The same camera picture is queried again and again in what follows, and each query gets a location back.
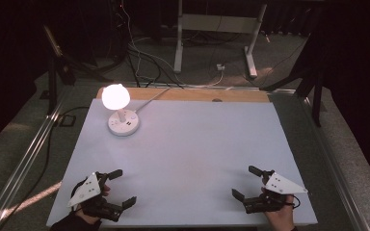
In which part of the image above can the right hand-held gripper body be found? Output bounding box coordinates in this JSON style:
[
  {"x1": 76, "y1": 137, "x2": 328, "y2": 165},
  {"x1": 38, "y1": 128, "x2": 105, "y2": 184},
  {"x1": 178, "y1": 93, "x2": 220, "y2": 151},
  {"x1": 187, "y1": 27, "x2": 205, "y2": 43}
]
[{"x1": 243, "y1": 169, "x2": 309, "y2": 215}]

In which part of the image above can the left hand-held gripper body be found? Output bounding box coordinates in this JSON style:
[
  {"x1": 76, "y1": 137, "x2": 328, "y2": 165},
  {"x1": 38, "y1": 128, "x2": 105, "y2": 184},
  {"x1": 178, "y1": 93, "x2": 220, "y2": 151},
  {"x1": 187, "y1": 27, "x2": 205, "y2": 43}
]
[{"x1": 66, "y1": 171, "x2": 123, "y2": 223}]

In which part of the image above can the person's left hand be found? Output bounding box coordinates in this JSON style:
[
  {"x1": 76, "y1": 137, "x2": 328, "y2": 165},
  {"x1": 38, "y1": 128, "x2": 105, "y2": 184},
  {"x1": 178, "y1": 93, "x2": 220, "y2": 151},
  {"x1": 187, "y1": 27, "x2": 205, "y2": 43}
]
[{"x1": 75, "y1": 184, "x2": 112, "y2": 225}]

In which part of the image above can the person's right hand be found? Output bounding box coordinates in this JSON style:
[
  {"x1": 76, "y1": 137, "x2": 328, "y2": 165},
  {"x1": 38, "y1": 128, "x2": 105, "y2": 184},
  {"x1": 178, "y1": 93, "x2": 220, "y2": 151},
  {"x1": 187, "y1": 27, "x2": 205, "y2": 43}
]
[{"x1": 260, "y1": 179, "x2": 297, "y2": 231}]

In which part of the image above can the white round socket base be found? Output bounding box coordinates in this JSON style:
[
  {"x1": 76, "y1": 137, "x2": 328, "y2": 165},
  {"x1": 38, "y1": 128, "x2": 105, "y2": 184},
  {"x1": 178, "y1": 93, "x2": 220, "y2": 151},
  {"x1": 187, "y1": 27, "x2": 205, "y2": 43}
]
[{"x1": 107, "y1": 108, "x2": 141, "y2": 138}]

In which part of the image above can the pale blue table mat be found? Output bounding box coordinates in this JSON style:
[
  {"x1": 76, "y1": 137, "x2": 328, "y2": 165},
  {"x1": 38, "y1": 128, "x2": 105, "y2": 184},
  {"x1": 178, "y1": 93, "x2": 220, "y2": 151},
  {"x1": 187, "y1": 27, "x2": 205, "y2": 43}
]
[{"x1": 45, "y1": 97, "x2": 318, "y2": 228}]

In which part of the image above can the black square floor plate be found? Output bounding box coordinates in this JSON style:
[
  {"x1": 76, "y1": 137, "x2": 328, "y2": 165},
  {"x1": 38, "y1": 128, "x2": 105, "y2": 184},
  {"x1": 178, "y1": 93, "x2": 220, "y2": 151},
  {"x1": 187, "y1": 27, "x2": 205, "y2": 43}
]
[{"x1": 58, "y1": 114, "x2": 77, "y2": 128}]

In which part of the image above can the glowing white globe lamp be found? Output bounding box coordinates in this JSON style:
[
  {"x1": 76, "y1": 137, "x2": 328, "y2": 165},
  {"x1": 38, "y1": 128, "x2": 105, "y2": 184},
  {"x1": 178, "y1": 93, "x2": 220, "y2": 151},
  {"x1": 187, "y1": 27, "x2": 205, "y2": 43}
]
[{"x1": 101, "y1": 83, "x2": 131, "y2": 123}]

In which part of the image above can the wooden table board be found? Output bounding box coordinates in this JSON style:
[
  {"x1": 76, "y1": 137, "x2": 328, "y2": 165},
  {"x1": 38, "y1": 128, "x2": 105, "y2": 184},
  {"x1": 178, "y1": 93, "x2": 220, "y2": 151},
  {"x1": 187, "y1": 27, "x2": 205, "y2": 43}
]
[{"x1": 95, "y1": 87, "x2": 271, "y2": 104}]

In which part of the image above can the black metal stand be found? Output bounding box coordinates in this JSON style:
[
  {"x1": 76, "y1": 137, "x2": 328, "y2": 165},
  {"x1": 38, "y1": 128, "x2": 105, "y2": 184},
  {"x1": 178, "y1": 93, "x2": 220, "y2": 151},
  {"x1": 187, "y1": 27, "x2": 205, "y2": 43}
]
[{"x1": 259, "y1": 6, "x2": 325, "y2": 128}]

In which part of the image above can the black tripod stand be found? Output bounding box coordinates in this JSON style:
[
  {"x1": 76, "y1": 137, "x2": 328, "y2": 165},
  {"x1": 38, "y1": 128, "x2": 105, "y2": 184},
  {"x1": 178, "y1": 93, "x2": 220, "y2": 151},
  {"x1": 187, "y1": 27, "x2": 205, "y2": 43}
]
[{"x1": 42, "y1": 24, "x2": 114, "y2": 116}]

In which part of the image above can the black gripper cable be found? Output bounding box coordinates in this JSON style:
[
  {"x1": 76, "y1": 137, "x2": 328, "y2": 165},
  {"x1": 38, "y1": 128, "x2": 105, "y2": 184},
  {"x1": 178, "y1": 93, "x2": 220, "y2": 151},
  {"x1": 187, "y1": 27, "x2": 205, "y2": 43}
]
[{"x1": 290, "y1": 193, "x2": 303, "y2": 210}]

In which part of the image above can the black floor cable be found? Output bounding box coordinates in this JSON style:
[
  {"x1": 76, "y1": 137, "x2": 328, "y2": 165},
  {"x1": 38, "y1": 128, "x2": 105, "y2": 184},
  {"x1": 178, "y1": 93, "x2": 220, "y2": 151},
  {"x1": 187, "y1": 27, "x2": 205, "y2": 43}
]
[{"x1": 0, "y1": 105, "x2": 91, "y2": 231}]

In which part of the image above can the aluminium floor rail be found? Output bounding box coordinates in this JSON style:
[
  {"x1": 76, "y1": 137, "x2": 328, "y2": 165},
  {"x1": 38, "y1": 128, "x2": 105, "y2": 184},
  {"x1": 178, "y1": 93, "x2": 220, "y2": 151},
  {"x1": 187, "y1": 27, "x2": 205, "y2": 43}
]
[
  {"x1": 0, "y1": 85, "x2": 75, "y2": 231},
  {"x1": 297, "y1": 90, "x2": 370, "y2": 231}
]

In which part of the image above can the white power cable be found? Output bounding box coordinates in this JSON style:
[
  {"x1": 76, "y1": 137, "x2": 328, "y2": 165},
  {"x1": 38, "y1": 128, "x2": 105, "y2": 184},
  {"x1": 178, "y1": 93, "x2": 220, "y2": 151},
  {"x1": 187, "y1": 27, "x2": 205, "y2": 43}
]
[{"x1": 134, "y1": 70, "x2": 226, "y2": 114}]

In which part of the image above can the bundle of black cables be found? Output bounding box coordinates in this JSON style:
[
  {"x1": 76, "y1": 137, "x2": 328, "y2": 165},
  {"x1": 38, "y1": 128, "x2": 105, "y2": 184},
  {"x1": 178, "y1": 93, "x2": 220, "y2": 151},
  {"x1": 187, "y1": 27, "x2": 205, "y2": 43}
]
[{"x1": 109, "y1": 0, "x2": 185, "y2": 90}]

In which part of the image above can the white metal desk frame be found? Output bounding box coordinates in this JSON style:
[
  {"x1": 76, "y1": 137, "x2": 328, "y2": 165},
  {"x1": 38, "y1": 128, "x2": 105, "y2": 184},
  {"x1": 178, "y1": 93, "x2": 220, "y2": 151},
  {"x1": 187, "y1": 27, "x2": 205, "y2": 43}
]
[{"x1": 172, "y1": 0, "x2": 268, "y2": 79}]

